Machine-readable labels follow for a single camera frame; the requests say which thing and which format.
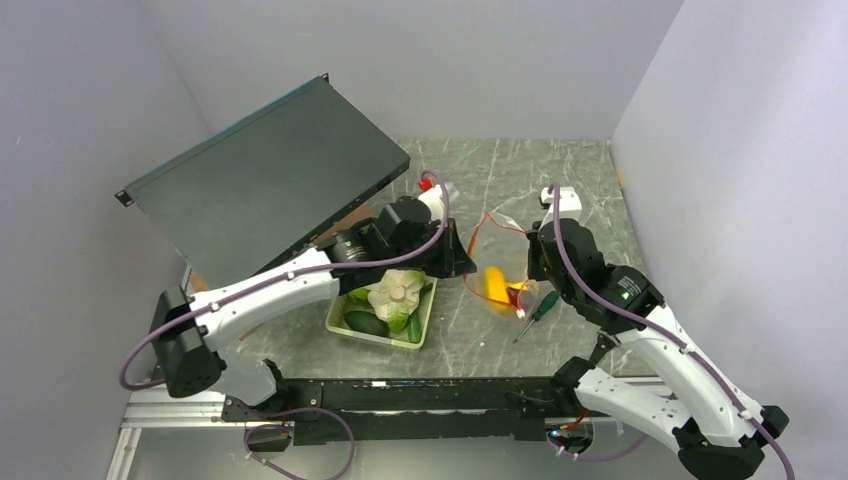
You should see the green handled screwdriver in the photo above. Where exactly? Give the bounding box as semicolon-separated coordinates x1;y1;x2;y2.
513;291;561;343

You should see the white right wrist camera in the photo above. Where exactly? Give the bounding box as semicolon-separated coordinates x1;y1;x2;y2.
539;187;582;226

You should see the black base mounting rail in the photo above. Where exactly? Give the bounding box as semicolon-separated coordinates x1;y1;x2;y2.
221;376;596;446

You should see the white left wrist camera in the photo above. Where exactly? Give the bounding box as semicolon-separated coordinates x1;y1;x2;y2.
417;182;459;220

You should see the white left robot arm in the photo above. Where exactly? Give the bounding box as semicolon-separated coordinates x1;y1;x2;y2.
151;196;477;420

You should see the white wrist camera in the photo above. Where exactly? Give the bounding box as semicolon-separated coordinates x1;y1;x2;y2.
539;187;582;226
417;182;459;220

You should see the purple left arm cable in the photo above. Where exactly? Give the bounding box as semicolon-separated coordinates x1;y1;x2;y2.
119;169;452;480

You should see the light green plastic tray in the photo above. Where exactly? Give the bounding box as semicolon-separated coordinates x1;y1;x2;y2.
325;271;437;350

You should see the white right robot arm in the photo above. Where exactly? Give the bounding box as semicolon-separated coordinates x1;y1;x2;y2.
526;218;789;479

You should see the aluminium frame rail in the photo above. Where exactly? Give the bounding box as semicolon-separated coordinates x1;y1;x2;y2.
106;386;225;479

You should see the yellow corn cob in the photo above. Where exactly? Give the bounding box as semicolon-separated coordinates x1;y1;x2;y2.
483;266;510;308

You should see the white cauliflower with leaves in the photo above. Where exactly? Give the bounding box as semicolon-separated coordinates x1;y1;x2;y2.
366;270;427;334

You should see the dark green avocado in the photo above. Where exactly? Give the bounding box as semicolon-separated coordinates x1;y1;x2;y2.
343;310;390;338

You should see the dark grey rack server chassis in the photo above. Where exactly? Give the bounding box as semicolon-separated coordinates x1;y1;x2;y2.
116;75;410;288

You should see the green cucumber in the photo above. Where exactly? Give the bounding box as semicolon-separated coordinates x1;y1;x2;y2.
406;311;423;345

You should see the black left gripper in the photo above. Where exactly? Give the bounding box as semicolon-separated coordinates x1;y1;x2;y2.
387;218;477;279

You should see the green bell pepper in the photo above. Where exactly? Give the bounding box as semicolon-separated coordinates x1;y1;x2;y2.
346;287;370;305

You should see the clear zip bag orange zipper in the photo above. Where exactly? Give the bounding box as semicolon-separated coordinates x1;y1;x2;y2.
463;211;538;322

